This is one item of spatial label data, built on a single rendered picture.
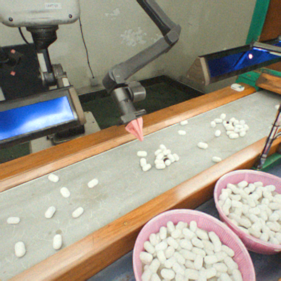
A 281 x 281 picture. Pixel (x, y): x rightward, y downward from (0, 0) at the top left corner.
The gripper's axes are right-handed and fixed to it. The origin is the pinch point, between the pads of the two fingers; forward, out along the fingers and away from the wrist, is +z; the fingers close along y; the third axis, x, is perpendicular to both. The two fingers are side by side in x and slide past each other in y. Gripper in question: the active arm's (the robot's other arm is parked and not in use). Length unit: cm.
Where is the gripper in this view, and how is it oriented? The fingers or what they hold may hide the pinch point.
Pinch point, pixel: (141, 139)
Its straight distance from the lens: 80.6
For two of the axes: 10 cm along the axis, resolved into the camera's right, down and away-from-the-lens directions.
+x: -3.6, 3.2, 8.8
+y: 8.2, -3.3, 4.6
